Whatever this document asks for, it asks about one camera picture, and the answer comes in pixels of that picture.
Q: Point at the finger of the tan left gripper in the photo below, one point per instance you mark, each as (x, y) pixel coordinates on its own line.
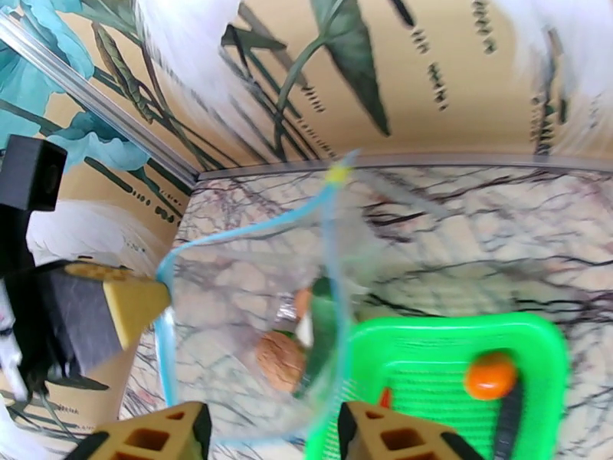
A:
(129, 310)

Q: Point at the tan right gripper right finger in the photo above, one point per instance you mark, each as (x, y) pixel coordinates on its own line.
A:
(383, 439)

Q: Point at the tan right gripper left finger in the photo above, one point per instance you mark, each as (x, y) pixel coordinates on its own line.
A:
(143, 439)

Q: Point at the red toy chili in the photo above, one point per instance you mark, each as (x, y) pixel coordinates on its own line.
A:
(385, 398)

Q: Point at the clear zip-top bag blue zipper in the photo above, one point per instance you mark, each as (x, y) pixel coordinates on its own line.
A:
(230, 291)

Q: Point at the green toy vegetable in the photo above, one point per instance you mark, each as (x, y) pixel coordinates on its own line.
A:
(323, 329)

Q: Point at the brown round toy food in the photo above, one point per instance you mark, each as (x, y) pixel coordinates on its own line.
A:
(280, 360)

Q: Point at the silver grey toy food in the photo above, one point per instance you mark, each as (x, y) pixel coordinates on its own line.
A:
(286, 315)

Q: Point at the orange toy food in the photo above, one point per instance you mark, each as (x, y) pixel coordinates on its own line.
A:
(303, 303)

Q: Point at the green plastic mesh basket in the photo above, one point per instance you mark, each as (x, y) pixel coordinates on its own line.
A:
(431, 358)

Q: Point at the orange toy tangerine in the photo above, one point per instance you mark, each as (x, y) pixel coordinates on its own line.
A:
(491, 377)

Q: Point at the black elongated object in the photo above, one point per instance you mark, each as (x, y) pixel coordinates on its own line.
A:
(508, 425)

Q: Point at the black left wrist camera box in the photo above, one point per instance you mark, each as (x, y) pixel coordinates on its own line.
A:
(28, 176)

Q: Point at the aluminium frame post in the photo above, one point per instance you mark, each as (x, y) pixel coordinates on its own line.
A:
(96, 99)

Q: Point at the aluminium table edge rail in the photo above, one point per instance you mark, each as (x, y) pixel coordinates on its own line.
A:
(479, 161)

